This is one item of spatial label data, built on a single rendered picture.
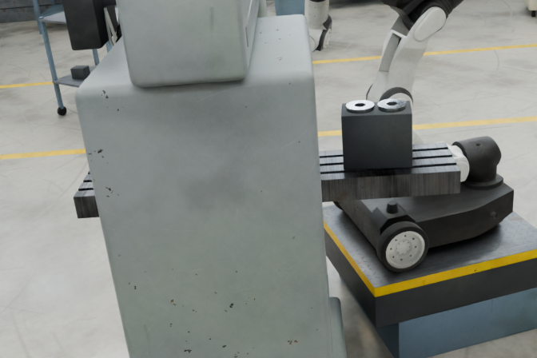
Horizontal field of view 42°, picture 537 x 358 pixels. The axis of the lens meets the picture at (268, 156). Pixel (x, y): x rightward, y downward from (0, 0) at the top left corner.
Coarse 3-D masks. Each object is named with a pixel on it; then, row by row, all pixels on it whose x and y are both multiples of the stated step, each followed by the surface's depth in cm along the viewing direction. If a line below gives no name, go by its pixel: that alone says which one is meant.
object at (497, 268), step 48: (336, 240) 300; (480, 240) 287; (528, 240) 284; (384, 288) 265; (432, 288) 271; (480, 288) 278; (528, 288) 285; (384, 336) 292; (432, 336) 281; (480, 336) 288
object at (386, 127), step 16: (352, 112) 222; (368, 112) 221; (384, 112) 220; (400, 112) 219; (352, 128) 221; (368, 128) 221; (384, 128) 220; (400, 128) 219; (352, 144) 224; (368, 144) 223; (384, 144) 222; (400, 144) 222; (352, 160) 226; (368, 160) 225; (384, 160) 225; (400, 160) 224
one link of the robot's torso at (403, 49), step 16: (432, 16) 256; (400, 32) 272; (416, 32) 256; (432, 32) 258; (384, 48) 270; (400, 48) 259; (416, 48) 260; (384, 64) 272; (400, 64) 264; (416, 64) 265; (384, 80) 267; (400, 80) 266; (368, 96) 275; (384, 96) 265
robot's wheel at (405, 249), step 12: (396, 228) 264; (408, 228) 263; (420, 228) 268; (384, 240) 263; (396, 240) 266; (408, 240) 268; (420, 240) 267; (384, 252) 265; (396, 252) 269; (408, 252) 270; (420, 252) 269; (384, 264) 267; (396, 264) 270; (408, 264) 270
